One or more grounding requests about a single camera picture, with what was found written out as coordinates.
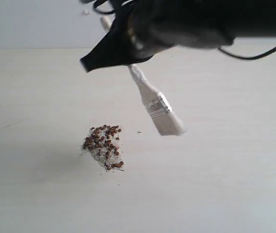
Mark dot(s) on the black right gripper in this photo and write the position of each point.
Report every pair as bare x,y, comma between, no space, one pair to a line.
129,40

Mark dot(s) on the white wooden brush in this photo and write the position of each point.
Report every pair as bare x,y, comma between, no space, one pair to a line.
157,106

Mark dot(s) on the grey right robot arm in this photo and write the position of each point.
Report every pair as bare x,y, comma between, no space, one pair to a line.
206,24

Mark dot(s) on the scattered brown pellets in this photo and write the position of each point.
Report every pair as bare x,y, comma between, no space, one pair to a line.
103,145

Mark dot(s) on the scattered white rice grains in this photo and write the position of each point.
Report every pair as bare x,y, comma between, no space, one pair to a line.
103,153

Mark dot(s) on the white lump on wall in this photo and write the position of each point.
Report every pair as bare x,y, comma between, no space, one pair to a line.
86,12

